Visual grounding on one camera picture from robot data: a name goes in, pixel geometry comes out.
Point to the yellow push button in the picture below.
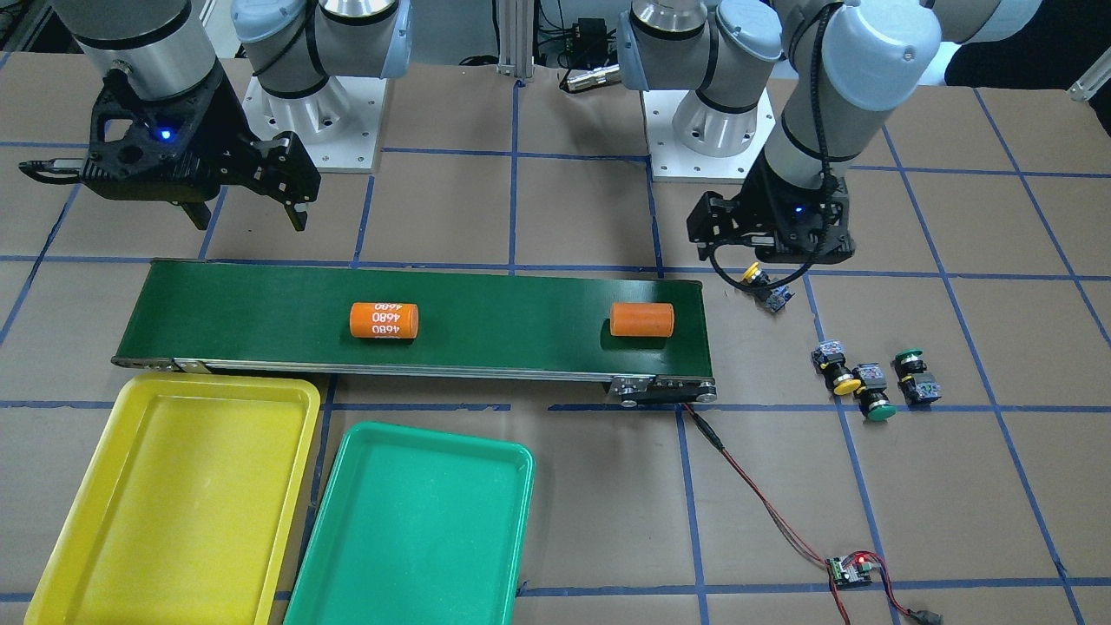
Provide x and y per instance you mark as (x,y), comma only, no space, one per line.
(773,299)
(830,363)

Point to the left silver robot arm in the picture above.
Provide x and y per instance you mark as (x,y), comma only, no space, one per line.
(855,62)

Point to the green push button lower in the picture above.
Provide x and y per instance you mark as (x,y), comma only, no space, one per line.
(871,395)

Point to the orange cylinder with 4680 print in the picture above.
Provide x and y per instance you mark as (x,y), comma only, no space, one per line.
(380,320)

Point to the plain orange cylinder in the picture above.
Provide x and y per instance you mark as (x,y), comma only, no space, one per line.
(642,319)

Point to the green push button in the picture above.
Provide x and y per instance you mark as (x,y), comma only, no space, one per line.
(871,395)
(918,385)

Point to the green conveyor belt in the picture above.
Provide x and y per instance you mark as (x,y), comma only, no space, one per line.
(646,341)

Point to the small motor controller board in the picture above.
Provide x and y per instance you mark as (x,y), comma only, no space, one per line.
(850,571)

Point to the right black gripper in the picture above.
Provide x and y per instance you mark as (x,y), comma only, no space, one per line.
(227,130)

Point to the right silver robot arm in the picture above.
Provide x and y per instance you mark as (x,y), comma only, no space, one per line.
(294,47)

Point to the green push button upper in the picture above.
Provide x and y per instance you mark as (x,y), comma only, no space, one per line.
(918,385)

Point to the green plastic tray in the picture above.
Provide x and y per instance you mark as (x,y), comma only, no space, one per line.
(416,527)

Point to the yellow plastic tray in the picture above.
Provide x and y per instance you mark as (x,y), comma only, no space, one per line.
(185,510)

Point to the yellow push button middle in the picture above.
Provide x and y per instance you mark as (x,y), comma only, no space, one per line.
(830,363)

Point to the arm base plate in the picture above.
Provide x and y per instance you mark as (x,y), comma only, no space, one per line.
(689,142)
(339,126)

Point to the aluminium frame post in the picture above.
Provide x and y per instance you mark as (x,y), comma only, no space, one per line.
(516,34)

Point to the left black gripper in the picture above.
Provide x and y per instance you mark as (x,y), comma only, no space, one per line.
(764,205)

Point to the yellow push button far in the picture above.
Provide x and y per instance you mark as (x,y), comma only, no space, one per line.
(773,299)

